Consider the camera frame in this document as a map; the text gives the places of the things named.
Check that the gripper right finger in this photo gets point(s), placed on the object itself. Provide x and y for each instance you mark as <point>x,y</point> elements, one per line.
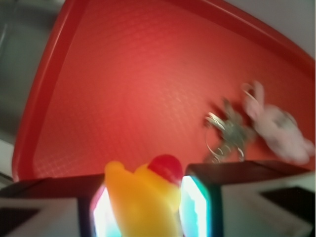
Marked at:
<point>261,198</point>

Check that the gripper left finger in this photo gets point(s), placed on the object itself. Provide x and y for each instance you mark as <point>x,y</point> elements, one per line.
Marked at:
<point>57,207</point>

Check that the yellow rubber duck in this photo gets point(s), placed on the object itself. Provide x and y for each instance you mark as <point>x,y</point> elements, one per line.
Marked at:
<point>145,202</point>

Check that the silver key bunch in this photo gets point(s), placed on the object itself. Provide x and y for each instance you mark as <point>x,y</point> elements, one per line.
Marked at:
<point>235,135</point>

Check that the pink plush toy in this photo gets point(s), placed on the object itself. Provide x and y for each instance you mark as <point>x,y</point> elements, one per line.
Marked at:
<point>277,127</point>

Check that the red plastic tray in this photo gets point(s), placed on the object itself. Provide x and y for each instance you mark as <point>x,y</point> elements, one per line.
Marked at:
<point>132,79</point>

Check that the grey plastic sink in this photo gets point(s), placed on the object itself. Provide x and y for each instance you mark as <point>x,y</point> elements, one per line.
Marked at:
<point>25,26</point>

